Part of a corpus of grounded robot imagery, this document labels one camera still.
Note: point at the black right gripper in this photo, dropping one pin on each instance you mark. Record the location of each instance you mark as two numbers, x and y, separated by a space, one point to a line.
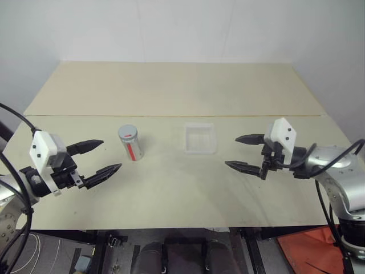
274 158

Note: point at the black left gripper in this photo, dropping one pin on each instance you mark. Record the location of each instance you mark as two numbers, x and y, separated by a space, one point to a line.
66 178

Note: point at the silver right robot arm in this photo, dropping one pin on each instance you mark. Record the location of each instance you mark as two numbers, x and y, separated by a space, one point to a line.
339 162

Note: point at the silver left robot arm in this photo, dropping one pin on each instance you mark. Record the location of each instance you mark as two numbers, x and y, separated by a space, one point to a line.
7 186

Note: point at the silver can with red label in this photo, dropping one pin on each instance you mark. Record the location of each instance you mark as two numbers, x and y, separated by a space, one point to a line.
136 150

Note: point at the grey bottle cap red mark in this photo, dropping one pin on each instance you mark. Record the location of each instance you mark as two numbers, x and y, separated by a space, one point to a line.
127 133

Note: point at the clear plastic container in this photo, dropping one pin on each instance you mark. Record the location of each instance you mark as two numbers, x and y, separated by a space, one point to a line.
199 140

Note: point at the small metal connector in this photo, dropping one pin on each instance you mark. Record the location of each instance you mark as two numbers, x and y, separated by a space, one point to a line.
113 243

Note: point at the small grey-blue object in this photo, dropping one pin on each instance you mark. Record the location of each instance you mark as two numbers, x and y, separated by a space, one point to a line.
83 263

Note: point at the dark rounded shape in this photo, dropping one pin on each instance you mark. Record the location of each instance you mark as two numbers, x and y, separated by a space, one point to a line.
218 258
151 258

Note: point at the orange cloth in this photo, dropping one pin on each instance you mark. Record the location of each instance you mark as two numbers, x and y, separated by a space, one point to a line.
308 251

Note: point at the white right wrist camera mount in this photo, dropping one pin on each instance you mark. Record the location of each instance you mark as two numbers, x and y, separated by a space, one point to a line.
280 131

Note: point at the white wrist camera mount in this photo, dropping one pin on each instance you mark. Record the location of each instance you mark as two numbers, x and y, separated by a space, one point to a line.
280 131
40 148

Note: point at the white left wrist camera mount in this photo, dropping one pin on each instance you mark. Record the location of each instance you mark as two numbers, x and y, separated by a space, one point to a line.
40 148

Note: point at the black table frame bar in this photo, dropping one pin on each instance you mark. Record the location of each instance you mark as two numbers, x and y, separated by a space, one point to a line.
99 254
253 251

